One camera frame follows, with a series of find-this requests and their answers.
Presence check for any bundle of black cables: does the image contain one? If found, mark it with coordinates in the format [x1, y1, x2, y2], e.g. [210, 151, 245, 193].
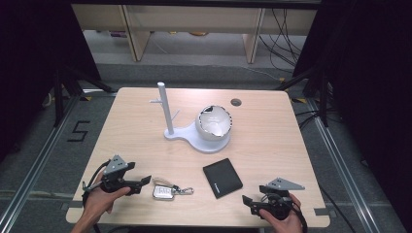
[257, 8, 307, 74]

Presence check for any person's left hand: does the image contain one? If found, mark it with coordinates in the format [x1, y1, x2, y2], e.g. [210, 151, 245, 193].
[84, 173, 131, 224]

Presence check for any left hand-held gripper cable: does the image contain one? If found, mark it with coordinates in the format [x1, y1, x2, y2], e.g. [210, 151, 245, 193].
[81, 159, 112, 208]

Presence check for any white stand with pole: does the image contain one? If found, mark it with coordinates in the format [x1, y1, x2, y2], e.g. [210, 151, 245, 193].
[149, 82, 233, 154]

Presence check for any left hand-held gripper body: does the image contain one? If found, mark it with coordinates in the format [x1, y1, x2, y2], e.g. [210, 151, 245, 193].
[100, 154, 144, 196]

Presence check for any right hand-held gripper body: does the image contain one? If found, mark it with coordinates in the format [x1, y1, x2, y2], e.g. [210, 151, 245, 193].
[258, 177, 306, 221]

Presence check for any right hand-held gripper cable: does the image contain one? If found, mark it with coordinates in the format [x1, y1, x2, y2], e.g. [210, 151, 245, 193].
[290, 193, 309, 233]

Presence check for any black curtain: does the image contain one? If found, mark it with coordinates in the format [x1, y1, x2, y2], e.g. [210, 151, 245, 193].
[0, 0, 102, 163]
[291, 0, 412, 233]

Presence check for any black metal stand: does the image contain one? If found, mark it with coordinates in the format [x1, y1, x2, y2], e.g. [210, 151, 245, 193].
[275, 62, 332, 128]
[52, 64, 115, 128]

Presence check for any black wallet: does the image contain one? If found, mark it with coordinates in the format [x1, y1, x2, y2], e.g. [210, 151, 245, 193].
[202, 157, 244, 200]

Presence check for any white floor cable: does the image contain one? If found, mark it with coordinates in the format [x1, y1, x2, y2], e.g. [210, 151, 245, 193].
[241, 65, 284, 83]

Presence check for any silver car key with keyring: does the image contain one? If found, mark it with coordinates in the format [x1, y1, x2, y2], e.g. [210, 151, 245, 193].
[152, 177, 195, 202]

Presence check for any light wooden shelf unit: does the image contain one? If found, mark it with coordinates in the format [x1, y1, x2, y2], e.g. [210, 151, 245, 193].
[71, 3, 319, 65]

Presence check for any person's right hand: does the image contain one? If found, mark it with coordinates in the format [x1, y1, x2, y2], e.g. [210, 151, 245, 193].
[258, 192, 304, 233]

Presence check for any aluminium frame rail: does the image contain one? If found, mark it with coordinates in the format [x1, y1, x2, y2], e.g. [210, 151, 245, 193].
[305, 97, 381, 233]
[0, 96, 82, 233]

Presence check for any hand-held gripper cable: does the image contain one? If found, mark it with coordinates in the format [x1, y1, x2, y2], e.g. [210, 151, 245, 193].
[81, 159, 112, 208]
[290, 193, 309, 233]

